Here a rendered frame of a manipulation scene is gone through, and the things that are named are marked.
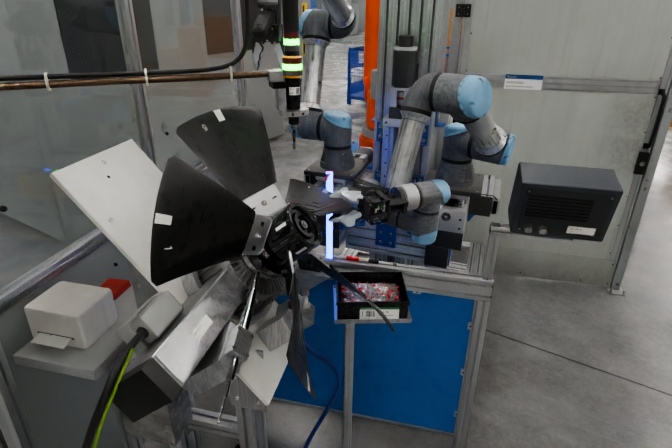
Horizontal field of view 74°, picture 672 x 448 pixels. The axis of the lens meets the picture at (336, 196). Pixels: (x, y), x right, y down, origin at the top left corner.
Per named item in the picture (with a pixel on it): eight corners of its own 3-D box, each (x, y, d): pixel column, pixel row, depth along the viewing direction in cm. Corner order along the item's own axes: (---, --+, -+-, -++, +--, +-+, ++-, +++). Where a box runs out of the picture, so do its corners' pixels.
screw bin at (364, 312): (335, 322, 134) (336, 302, 132) (335, 289, 150) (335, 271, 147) (408, 322, 135) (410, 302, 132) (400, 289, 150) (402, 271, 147)
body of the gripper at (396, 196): (371, 202, 117) (410, 195, 121) (356, 187, 124) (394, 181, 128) (368, 227, 121) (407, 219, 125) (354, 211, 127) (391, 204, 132)
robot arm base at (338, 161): (327, 157, 204) (327, 136, 200) (359, 161, 199) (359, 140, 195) (314, 168, 191) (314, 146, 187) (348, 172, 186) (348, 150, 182)
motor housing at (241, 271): (235, 340, 106) (274, 318, 100) (168, 268, 102) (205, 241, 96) (270, 285, 126) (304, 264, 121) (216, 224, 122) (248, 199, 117)
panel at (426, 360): (259, 397, 194) (249, 266, 168) (261, 394, 195) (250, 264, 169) (455, 437, 177) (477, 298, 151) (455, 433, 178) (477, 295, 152)
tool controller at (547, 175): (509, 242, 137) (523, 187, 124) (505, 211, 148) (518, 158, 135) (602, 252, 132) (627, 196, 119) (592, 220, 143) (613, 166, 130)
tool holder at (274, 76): (274, 118, 98) (271, 72, 94) (266, 112, 104) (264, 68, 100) (313, 115, 101) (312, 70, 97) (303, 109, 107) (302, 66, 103)
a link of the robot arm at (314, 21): (317, 140, 185) (332, 4, 180) (284, 137, 190) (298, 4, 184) (327, 142, 197) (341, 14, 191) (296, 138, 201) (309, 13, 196)
